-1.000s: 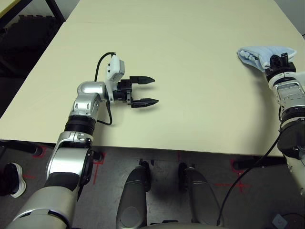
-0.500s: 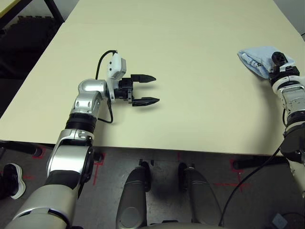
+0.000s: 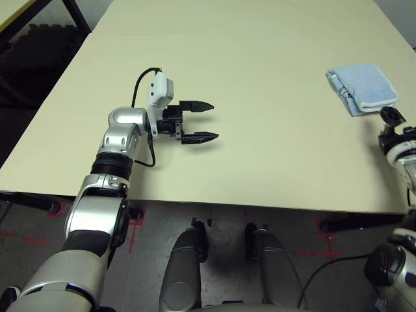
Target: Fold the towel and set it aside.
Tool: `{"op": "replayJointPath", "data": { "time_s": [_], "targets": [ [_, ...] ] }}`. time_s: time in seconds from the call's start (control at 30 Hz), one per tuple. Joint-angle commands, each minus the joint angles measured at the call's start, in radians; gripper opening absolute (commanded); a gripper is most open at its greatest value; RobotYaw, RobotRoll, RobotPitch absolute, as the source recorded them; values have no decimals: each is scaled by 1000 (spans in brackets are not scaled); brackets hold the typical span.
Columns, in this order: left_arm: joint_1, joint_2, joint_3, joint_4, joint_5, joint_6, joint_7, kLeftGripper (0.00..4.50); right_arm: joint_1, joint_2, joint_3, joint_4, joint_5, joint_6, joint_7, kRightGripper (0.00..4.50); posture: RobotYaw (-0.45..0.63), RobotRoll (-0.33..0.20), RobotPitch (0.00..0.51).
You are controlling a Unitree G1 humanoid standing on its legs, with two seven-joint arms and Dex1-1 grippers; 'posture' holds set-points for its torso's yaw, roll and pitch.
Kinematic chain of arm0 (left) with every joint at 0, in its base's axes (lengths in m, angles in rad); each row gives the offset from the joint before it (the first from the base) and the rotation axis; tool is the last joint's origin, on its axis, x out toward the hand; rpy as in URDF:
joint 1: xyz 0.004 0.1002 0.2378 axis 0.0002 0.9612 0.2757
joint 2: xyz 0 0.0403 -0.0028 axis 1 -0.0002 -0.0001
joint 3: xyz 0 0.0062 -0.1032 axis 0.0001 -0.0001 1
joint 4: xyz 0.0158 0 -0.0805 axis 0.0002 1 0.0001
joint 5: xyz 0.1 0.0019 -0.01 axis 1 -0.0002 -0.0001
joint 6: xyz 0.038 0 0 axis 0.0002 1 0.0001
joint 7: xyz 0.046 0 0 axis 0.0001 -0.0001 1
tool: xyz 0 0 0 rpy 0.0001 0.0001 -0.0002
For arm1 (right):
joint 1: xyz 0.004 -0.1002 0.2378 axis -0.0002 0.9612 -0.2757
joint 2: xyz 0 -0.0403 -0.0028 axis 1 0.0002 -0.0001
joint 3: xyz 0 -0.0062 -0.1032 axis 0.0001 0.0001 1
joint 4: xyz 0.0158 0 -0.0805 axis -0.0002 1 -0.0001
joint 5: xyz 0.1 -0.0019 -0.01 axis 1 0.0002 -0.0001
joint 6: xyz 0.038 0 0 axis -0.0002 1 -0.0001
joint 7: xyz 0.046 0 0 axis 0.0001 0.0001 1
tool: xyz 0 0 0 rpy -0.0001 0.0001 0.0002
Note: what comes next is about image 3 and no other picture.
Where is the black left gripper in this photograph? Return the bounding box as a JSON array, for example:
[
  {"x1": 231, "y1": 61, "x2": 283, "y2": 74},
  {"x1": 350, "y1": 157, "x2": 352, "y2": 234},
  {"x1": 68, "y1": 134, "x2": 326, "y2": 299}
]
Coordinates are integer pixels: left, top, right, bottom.
[{"x1": 157, "y1": 100, "x2": 220, "y2": 146}]

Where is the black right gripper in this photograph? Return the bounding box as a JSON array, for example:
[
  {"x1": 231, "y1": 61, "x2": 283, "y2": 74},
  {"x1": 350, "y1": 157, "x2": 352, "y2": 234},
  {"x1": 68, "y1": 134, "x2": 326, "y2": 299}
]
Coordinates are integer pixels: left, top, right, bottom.
[{"x1": 378, "y1": 106, "x2": 416, "y2": 154}]

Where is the light blue terry towel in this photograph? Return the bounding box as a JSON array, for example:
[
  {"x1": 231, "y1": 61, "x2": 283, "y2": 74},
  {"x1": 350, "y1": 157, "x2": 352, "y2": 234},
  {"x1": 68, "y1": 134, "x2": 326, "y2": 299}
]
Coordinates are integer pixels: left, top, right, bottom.
[{"x1": 326, "y1": 63, "x2": 400, "y2": 117}]

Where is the black table leg foot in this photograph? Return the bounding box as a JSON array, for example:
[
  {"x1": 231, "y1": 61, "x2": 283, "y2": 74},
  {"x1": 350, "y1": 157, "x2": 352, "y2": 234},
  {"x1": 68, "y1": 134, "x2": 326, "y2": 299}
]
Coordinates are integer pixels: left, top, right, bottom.
[
  {"x1": 129, "y1": 207, "x2": 146, "y2": 225},
  {"x1": 0, "y1": 191, "x2": 60, "y2": 213},
  {"x1": 319, "y1": 213, "x2": 408, "y2": 234}
]

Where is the red floor tape cross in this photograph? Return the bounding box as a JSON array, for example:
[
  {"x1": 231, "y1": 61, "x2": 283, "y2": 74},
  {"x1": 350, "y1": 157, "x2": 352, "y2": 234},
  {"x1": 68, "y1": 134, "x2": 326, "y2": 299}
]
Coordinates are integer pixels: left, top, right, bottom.
[
  {"x1": 127, "y1": 209, "x2": 146, "y2": 254},
  {"x1": 291, "y1": 218, "x2": 343, "y2": 261}
]

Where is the gray left robot foot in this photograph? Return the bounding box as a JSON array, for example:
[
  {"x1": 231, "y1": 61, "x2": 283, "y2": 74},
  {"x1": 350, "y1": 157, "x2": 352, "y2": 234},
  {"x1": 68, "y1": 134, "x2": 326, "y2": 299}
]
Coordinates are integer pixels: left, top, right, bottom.
[{"x1": 158, "y1": 220, "x2": 207, "y2": 312}]

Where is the gray robot foot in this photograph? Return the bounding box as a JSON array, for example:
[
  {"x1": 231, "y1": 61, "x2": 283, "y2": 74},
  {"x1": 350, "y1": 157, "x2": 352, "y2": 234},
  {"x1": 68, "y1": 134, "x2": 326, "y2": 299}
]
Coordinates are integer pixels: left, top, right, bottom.
[
  {"x1": 158, "y1": 220, "x2": 207, "y2": 312},
  {"x1": 244, "y1": 222, "x2": 309, "y2": 310}
]

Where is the gray right robot foot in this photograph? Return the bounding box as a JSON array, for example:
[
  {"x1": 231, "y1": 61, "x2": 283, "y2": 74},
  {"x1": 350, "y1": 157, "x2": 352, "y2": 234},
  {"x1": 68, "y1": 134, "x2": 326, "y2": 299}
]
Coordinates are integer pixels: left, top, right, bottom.
[{"x1": 244, "y1": 222, "x2": 309, "y2": 310}]

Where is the black foam floor mat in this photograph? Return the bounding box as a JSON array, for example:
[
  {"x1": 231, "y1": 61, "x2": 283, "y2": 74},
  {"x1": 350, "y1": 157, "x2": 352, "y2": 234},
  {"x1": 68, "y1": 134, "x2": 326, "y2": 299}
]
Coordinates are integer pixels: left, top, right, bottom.
[{"x1": 0, "y1": 23, "x2": 81, "y2": 110}]

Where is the black sneaker white sole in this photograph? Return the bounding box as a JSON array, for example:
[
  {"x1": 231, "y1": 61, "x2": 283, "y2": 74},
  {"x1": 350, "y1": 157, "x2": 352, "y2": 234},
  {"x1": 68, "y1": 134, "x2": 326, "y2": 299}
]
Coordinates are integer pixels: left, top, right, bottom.
[{"x1": 0, "y1": 285, "x2": 20, "y2": 309}]

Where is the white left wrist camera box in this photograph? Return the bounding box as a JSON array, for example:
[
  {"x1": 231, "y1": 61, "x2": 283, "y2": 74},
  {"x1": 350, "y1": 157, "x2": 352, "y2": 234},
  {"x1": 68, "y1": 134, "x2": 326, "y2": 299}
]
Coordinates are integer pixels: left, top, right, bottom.
[{"x1": 145, "y1": 68, "x2": 177, "y2": 141}]

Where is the black left wrist camera cable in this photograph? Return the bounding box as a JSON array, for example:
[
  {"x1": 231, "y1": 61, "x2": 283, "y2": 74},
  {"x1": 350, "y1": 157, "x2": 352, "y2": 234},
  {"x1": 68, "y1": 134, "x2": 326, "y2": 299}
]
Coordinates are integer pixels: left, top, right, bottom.
[{"x1": 131, "y1": 67, "x2": 164, "y2": 168}]

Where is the black metal frame leg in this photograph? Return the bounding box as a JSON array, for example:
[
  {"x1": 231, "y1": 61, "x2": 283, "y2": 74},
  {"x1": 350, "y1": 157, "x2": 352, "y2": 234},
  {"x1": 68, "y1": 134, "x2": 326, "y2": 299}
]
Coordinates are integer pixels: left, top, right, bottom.
[{"x1": 60, "y1": 0, "x2": 92, "y2": 34}]

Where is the black floor cable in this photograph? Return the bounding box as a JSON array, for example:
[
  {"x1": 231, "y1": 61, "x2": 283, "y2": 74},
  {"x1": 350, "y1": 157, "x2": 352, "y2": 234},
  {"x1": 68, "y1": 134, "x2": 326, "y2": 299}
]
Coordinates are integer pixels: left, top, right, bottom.
[{"x1": 297, "y1": 254, "x2": 372, "y2": 310}]

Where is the beige side table black frame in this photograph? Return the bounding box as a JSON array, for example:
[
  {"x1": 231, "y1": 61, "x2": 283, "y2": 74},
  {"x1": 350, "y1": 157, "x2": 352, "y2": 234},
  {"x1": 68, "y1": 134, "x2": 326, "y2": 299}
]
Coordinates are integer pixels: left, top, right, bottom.
[{"x1": 0, "y1": 0, "x2": 53, "y2": 44}]

